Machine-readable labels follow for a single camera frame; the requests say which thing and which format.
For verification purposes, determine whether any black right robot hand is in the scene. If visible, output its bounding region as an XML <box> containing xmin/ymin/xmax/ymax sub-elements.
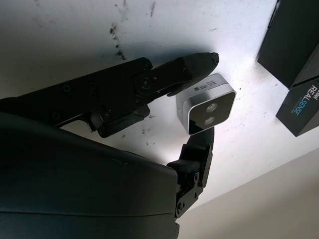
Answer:
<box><xmin>0</xmin><ymin>51</ymin><xmax>220</xmax><ymax>239</ymax></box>

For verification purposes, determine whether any small silver depth camera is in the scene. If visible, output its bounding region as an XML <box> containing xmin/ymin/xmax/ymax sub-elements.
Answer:
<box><xmin>175</xmin><ymin>73</ymin><xmax>237</xmax><ymax>136</ymax></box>

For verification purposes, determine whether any black RealSense box lid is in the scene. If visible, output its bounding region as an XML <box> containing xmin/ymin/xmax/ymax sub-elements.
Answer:
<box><xmin>275</xmin><ymin>78</ymin><xmax>319</xmax><ymax>137</ymax></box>

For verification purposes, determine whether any black camera box base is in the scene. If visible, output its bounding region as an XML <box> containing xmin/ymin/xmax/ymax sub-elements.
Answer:
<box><xmin>256</xmin><ymin>0</ymin><xmax>319</xmax><ymax>89</ymax></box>

